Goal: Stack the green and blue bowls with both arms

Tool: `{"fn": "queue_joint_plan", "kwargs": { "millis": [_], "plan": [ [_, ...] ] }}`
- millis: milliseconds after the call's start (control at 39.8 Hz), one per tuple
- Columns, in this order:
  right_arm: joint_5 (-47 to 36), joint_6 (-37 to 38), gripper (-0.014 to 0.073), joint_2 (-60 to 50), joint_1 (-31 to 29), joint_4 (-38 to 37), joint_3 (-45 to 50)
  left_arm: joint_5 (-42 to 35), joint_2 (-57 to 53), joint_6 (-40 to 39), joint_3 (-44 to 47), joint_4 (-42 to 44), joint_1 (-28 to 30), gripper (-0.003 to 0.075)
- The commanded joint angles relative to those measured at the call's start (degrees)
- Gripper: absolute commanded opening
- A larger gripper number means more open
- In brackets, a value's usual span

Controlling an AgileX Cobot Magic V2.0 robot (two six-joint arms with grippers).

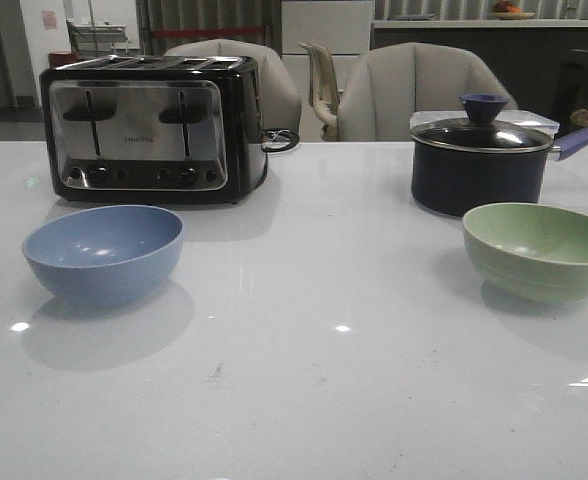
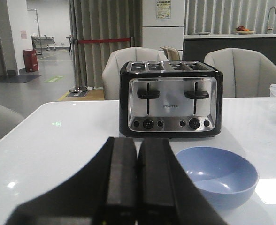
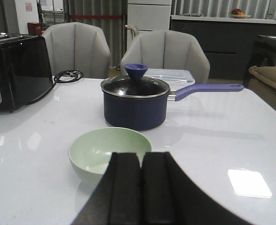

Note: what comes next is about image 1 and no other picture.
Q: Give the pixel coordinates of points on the metal cart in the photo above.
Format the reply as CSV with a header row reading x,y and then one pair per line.
x,y
95,39

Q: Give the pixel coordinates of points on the cream plastic chair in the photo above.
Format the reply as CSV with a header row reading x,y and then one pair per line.
x,y
324,96

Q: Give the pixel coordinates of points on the fruit plate on counter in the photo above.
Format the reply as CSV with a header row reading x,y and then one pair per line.
x,y
507,10

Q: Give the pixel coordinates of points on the blue bowl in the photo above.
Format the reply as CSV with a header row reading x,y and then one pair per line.
x,y
107,255

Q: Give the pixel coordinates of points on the glass pot lid blue knob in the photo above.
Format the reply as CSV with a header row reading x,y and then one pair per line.
x,y
480,130

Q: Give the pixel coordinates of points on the beige armchair left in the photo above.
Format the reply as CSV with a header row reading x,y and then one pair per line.
x,y
280,101

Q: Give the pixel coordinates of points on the black and silver toaster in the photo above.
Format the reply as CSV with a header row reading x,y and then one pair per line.
x,y
154,129

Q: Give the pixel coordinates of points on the green bowl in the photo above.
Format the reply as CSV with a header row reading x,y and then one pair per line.
x,y
536,252

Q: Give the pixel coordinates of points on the dark blue saucepan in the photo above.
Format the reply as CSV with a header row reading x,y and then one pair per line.
x,y
453,182

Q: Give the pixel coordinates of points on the white cabinet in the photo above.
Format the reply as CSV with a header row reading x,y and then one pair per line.
x,y
341,26

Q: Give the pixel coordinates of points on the beige armchair right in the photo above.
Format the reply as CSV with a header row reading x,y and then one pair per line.
x,y
386,86

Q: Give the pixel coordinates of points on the beige armchair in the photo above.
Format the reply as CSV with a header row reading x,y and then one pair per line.
x,y
280,101
386,86

